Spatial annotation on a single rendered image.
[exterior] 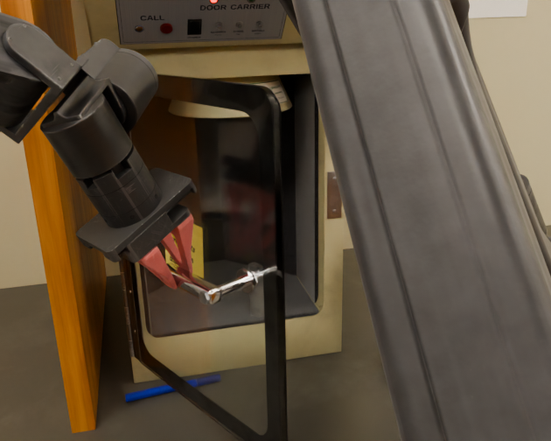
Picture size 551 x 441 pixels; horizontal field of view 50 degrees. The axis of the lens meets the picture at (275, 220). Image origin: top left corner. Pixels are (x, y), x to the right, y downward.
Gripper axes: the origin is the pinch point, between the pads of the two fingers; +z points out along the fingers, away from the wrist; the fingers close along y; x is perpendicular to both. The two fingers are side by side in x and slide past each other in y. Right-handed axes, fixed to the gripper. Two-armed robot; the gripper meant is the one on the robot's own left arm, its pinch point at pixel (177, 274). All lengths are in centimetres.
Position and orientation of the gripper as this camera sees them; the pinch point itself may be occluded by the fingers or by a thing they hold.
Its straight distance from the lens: 60.7
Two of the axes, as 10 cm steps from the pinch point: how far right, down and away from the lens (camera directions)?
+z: 3.4, 7.3, 6.0
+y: -6.4, 6.4, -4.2
